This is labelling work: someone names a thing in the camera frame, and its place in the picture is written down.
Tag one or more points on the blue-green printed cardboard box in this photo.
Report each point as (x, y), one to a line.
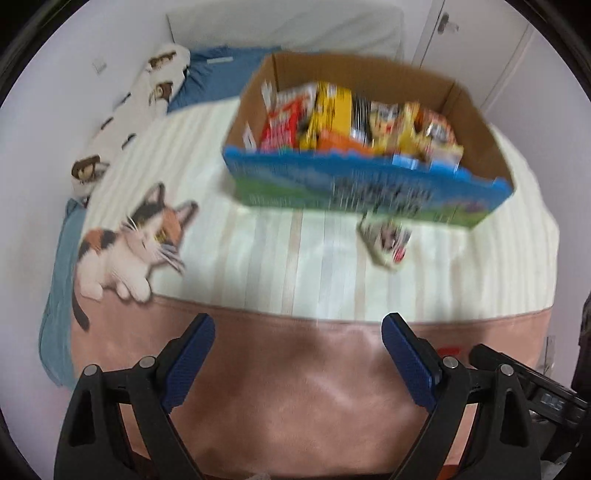
(351, 184)

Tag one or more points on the blue pillow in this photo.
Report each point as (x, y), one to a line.
(217, 78)

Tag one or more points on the white wardrobe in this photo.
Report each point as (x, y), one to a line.
(480, 41)

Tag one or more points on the pile of snack packets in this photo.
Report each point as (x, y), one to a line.
(351, 124)

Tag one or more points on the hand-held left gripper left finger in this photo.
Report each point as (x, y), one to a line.
(189, 364)

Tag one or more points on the blue bed sheet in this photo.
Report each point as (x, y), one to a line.
(57, 300)

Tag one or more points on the white animal print pillow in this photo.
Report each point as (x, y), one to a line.
(143, 97)

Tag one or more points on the white headboard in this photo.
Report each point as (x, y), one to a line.
(286, 27)

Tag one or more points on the cat printed blanket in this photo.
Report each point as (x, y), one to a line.
(277, 258)

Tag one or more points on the cream cartoon snack packet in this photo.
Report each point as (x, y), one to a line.
(387, 242)

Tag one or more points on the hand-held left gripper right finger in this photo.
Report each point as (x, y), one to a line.
(408, 364)

